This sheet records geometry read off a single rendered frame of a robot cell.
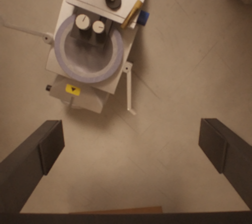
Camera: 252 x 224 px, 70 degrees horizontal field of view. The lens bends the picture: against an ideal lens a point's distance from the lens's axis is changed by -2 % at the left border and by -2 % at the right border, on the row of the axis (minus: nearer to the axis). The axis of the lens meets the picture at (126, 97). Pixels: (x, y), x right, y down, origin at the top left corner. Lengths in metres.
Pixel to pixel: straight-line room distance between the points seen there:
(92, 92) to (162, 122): 0.16
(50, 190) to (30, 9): 0.38
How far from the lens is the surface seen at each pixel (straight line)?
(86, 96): 0.28
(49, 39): 0.26
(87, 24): 0.22
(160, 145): 0.40
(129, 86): 0.24
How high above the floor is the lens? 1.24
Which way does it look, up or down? 75 degrees down
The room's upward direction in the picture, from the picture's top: 180 degrees counter-clockwise
